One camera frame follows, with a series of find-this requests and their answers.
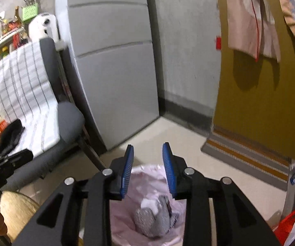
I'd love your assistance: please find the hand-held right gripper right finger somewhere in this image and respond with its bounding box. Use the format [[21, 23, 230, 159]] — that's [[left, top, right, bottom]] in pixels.
[[162, 142, 282, 246]]

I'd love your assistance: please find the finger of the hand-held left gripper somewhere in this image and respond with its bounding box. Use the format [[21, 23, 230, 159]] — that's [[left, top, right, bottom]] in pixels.
[[0, 149, 34, 169]]

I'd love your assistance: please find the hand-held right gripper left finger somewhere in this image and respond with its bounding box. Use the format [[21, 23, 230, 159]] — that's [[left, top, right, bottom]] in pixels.
[[13, 144, 134, 246]]

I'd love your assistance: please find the bin with pink bag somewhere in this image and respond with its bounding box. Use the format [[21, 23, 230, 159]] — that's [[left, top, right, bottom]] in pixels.
[[78, 164, 189, 246]]

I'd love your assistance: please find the grey rag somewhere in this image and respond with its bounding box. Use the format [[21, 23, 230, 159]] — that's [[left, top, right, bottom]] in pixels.
[[133, 195, 186, 237]]

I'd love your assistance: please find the person's right leg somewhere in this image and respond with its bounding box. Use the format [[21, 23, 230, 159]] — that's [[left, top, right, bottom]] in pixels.
[[0, 191, 40, 244]]

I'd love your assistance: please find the grey fabric chair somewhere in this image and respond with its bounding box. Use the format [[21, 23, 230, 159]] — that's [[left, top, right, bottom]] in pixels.
[[0, 38, 85, 192]]

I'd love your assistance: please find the white black checkered cloth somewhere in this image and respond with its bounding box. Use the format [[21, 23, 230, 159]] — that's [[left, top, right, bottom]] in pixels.
[[0, 41, 61, 157]]

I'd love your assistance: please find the striped door mat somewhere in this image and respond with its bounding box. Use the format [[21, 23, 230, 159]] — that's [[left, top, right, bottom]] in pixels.
[[201, 124, 292, 191]]

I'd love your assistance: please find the grey refrigerator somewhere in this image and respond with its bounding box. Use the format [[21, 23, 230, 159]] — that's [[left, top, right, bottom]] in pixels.
[[55, 0, 161, 151]]

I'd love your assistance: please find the yellow-brown door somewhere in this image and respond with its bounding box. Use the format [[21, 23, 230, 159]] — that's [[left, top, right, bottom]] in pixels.
[[212, 0, 295, 159]]

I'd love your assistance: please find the red plastic bag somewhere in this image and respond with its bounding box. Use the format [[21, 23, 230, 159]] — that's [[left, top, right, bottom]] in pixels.
[[273, 206, 295, 246]]

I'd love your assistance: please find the white air fryer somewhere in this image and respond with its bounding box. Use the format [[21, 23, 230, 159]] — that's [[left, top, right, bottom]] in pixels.
[[28, 13, 59, 43]]

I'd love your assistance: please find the green utensil basket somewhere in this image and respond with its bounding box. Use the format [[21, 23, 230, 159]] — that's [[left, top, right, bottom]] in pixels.
[[21, 5, 39, 22]]

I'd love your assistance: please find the pink hanging garment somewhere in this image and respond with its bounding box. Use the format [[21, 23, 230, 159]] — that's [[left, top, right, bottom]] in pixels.
[[226, 0, 281, 62]]

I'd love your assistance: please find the white curved wall shelf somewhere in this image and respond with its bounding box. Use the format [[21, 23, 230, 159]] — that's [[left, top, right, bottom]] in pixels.
[[0, 28, 26, 59]]

